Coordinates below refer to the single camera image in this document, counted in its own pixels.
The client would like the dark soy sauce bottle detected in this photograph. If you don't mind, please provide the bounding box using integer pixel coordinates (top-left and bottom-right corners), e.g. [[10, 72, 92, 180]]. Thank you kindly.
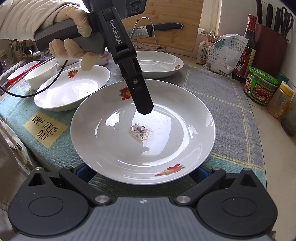
[[232, 14, 257, 83]]

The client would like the white bowl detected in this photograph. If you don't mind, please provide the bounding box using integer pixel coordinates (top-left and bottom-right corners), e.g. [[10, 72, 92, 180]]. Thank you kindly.
[[95, 51, 112, 66], [24, 61, 57, 90], [55, 58, 79, 67]]

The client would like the green lid sauce jar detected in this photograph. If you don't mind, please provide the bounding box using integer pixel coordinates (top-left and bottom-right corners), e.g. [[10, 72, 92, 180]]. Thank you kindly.
[[243, 66, 278, 105]]

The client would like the green cap small jar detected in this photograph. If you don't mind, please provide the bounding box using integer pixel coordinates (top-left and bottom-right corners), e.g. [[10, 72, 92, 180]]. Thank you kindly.
[[276, 72, 289, 84]]

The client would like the left gloved hand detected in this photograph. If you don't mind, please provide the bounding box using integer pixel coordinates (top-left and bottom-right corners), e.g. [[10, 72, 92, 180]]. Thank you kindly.
[[48, 7, 100, 72]]

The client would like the dark red knife block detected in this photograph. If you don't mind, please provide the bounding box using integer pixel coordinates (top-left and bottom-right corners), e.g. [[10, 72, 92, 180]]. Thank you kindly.
[[252, 0, 295, 78]]

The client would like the steel wire board stand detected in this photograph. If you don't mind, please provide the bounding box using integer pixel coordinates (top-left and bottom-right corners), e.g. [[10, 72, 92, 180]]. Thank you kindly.
[[129, 16, 167, 52]]

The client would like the yellow lid spice jar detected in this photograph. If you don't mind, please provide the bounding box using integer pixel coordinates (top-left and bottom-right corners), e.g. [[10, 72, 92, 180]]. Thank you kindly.
[[267, 81, 294, 119]]

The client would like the large floral plate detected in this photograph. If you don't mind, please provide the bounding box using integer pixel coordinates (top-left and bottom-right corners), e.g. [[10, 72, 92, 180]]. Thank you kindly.
[[34, 65, 110, 112]]

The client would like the bamboo cutting board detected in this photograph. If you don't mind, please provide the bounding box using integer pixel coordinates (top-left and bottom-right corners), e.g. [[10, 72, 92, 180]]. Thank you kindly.
[[122, 0, 204, 53]]

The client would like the white clipped food bag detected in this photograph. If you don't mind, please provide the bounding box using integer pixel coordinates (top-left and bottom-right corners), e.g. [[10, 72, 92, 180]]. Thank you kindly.
[[204, 34, 248, 77]]

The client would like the floral plate with stain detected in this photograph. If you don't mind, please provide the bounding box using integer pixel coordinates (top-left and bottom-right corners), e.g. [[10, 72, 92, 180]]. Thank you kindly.
[[70, 80, 216, 185]]

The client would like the white strainer basket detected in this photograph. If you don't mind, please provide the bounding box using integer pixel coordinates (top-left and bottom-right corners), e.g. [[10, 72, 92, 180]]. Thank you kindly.
[[6, 60, 40, 81]]

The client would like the black handled santoku knife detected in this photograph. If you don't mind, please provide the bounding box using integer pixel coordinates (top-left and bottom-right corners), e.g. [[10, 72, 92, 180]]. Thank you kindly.
[[126, 22, 184, 37]]

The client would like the clear glass oil bottle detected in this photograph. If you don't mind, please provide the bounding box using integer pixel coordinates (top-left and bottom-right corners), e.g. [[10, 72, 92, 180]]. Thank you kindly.
[[281, 96, 296, 137]]

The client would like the red white clipped bag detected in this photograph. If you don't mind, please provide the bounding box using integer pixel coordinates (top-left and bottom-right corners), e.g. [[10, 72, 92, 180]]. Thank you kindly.
[[196, 28, 219, 65]]

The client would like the red basin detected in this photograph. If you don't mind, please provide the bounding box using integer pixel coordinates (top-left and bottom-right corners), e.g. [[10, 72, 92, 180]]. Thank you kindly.
[[4, 62, 45, 90]]

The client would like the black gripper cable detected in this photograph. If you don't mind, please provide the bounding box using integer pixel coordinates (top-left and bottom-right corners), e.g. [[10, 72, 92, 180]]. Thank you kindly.
[[0, 59, 68, 98]]

